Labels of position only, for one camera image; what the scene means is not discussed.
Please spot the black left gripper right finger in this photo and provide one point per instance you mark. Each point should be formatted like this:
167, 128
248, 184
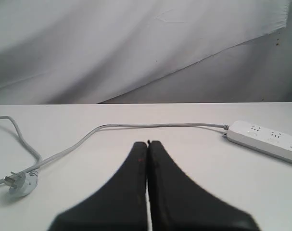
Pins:
177, 203

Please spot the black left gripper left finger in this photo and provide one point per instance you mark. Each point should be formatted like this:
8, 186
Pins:
119, 205

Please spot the white power strip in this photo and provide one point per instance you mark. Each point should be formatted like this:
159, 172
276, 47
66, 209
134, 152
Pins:
267, 141

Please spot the white power plug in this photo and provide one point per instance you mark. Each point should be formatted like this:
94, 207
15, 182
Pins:
21, 184

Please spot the white backdrop cloth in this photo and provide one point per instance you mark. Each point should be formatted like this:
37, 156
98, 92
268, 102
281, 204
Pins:
89, 51

